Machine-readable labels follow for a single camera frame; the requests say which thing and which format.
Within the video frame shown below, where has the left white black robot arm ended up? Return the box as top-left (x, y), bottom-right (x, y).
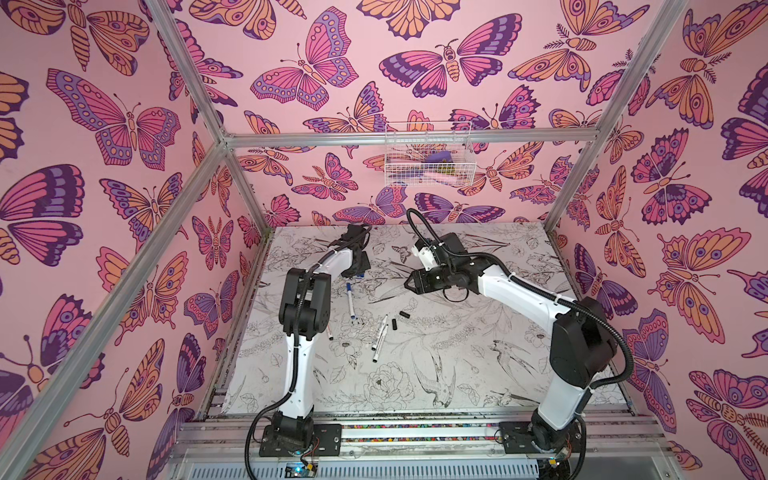
top-left (244, 224), bottom-right (372, 469)

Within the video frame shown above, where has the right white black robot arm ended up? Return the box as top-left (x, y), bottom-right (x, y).
top-left (405, 233), bottom-right (634, 453)

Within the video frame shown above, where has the small green circuit board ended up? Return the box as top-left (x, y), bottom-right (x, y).
top-left (284, 462), bottom-right (318, 479)

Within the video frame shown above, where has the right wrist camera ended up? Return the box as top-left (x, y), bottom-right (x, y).
top-left (412, 245), bottom-right (439, 271)

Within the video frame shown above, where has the white wire basket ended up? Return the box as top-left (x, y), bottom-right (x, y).
top-left (381, 122), bottom-right (477, 189)

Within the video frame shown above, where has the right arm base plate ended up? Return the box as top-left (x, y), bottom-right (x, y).
top-left (496, 420), bottom-right (585, 457)

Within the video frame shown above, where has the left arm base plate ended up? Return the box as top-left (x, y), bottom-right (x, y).
top-left (258, 424), bottom-right (342, 458)

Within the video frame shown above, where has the aluminium rail base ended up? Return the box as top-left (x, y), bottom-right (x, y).
top-left (162, 411), bottom-right (686, 479)

